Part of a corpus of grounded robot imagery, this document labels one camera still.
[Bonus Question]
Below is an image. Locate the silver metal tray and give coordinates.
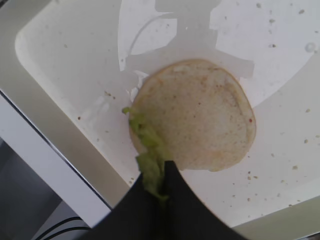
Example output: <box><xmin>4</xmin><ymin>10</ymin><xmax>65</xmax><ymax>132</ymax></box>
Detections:
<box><xmin>0</xmin><ymin>0</ymin><xmax>320</xmax><ymax>240</ymax></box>

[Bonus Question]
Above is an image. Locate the picked green lettuce piece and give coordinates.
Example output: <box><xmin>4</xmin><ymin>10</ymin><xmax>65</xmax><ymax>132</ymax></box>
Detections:
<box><xmin>122</xmin><ymin>107</ymin><xmax>171</xmax><ymax>208</ymax></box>

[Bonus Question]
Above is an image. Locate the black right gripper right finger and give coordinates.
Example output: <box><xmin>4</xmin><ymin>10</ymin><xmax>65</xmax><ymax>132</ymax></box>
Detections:
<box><xmin>164</xmin><ymin>161</ymin><xmax>245</xmax><ymax>240</ymax></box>

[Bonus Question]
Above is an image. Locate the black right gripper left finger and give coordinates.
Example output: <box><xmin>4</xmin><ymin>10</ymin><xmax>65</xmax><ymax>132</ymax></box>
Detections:
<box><xmin>89</xmin><ymin>175</ymin><xmax>165</xmax><ymax>240</ymax></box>

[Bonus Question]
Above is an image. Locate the bottom bun slice on tray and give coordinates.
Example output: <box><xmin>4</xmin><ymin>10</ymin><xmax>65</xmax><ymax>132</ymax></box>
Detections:
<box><xmin>129</xmin><ymin>59</ymin><xmax>257</xmax><ymax>172</ymax></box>

